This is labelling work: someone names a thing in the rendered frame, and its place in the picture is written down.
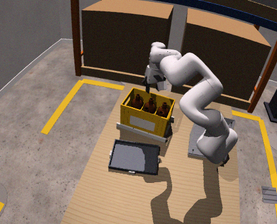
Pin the brown glass bottle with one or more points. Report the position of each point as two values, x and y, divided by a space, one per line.
161 113
151 106
164 109

